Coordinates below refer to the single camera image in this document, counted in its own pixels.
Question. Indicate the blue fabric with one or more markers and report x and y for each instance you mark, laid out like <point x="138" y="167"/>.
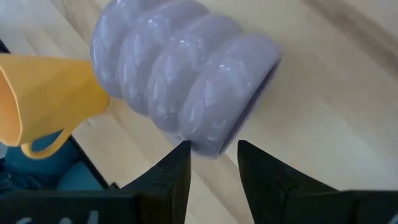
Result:
<point x="46" y="168"/>

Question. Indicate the lilac ribbed mug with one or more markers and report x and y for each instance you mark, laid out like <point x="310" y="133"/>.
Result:
<point x="186" y="71"/>

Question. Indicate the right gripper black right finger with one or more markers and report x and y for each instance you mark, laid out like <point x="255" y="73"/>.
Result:
<point x="273" y="199"/>

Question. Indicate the orange faceted mug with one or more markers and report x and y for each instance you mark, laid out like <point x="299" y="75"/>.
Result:
<point x="53" y="93"/>

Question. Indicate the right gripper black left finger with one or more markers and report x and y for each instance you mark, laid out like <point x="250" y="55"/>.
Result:
<point x="168" y="193"/>

